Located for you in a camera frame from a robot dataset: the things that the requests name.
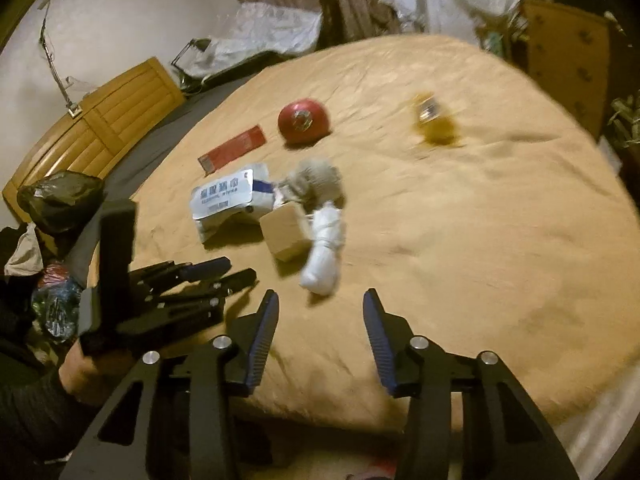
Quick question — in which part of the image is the red ball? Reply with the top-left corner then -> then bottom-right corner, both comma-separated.
277,99 -> 332,148

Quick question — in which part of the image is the white sock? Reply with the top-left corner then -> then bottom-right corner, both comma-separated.
299,202 -> 347,295

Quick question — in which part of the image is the person's left forearm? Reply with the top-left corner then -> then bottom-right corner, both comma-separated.
0,335 -> 136,480

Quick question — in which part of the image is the black plastic bag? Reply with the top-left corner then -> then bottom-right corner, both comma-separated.
16,170 -> 106,235

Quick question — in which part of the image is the small wooden chair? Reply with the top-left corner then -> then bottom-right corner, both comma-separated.
480,15 -> 521,61

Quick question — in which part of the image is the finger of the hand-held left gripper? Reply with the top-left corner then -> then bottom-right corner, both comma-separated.
131,256 -> 233,294
147,268 -> 258,311

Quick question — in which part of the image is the yellow plastic wrapper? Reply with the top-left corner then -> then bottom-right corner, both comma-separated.
410,91 -> 463,148

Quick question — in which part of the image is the white cloth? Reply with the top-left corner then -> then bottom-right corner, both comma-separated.
5,222 -> 46,278

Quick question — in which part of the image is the plain cardboard box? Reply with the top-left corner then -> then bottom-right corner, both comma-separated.
259,202 -> 315,262

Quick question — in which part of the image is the wooden headboard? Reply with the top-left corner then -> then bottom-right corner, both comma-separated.
2,57 -> 187,221

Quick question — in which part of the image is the wooden dresser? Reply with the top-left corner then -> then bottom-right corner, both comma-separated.
515,0 -> 626,141

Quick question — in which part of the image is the tangle of white cables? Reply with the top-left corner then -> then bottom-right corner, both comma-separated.
607,92 -> 640,148

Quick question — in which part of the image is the colourful plastic bag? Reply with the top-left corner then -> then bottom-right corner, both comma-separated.
30,262 -> 83,343

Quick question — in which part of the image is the dark grey bed sheet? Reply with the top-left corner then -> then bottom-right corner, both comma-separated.
65,75 -> 261,281

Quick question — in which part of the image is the white printed pouch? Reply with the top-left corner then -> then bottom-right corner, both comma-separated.
191,162 -> 278,245

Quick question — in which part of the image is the black desk lamp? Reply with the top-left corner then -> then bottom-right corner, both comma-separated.
170,37 -> 213,93

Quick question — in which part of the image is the red and white slim carton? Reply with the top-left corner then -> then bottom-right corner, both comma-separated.
197,125 -> 267,175

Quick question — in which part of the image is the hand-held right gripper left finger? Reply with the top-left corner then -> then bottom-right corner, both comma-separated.
60,289 -> 281,480

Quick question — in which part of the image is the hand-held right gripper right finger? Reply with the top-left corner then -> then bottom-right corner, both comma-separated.
363,288 -> 583,480

